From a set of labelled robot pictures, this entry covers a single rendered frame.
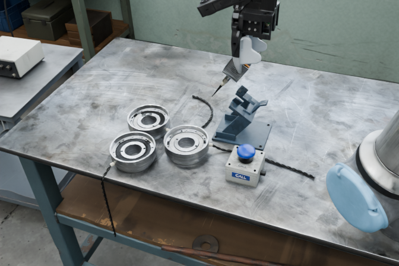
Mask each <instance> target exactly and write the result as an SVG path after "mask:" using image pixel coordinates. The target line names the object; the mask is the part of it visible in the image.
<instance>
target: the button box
mask: <svg viewBox="0 0 399 266"><path fill-rule="evenodd" d="M238 147H239V146H238V145H235V147H234V149H233V151H232V153H231V155H230V157H229V159H228V161H227V163H226V175H225V180H226V181H230V182H234V183H238V184H241V185H246V186H250V187H253V188H257V184H258V182H259V179H260V177H261V175H262V176H265V175H266V171H265V170H263V169H264V164H265V152H263V151H259V150H255V151H256V152H255V155H254V156H253V158H250V159H243V158H241V157H239V156H238V155H237V149H238Z"/></svg>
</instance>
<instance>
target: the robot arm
mask: <svg viewBox="0 0 399 266"><path fill-rule="evenodd" d="M231 6H233V9H234V11H233V14H232V24H231V28H232V38H231V48H232V56H233V62H234V65H235V67H236V69H237V71H238V73H240V74H241V73H242V65H244V64H257V63H259V62H260V61H261V55H260V54H259V53H257V52H263V51H265V50H266V49H267V44H266V43H265V42H263V41H262V40H260V39H264V40H271V31H274V30H275V28H276V26H277V25H278V15H279V7H280V2H278V1H277V0H201V1H200V4H199V5H198V6H197V9H198V11H199V13H200V14H201V16H202V17H205V16H209V15H212V14H214V13H216V12H217V11H221V10H223V9H225V8H228V7H231ZM266 33H269V34H266ZM326 184H327V189H328V193H329V195H330V198H331V200H332V202H333V204H334V205H335V207H336V209H337V210H338V212H339V213H340V214H341V215H342V216H343V217H344V219H345V220H346V221H347V222H349V223H350V224H351V225H352V226H353V227H355V228H357V229H359V230H361V231H363V232H366V233H373V232H376V231H378V230H380V231H381V232H382V233H383V234H384V235H386V236H388V237H389V238H391V239H392V240H394V241H396V242H398V243H399V109H398V110H397V112H396V113H395V115H394V116H393V117H392V119H391V120H390V121H389V123H388V124H387V126H386V127H385V128H384V129H382V130H377V131H373V132H371V133H370V134H368V135H367V136H366V137H365V138H364V139H363V140H362V142H361V143H360V144H359V146H358V148H357V149H356V150H355V152H354V153H353V154H352V156H351V157H349V158H348V159H347V160H345V161H343V162H341V163H340V162H339V163H336V164H335V166H334V167H332V168H331V169H330V170H329V171H328V173H327V177H326Z"/></svg>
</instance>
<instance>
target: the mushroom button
mask: <svg viewBox="0 0 399 266"><path fill-rule="evenodd" d="M255 152H256V151H255V148H254V147H253V146H252V145H250V144H242V145H240V146H239V147H238V148H237V155H238V156H239V157H241V158H243V159H250V158H253V156H254V155H255Z"/></svg>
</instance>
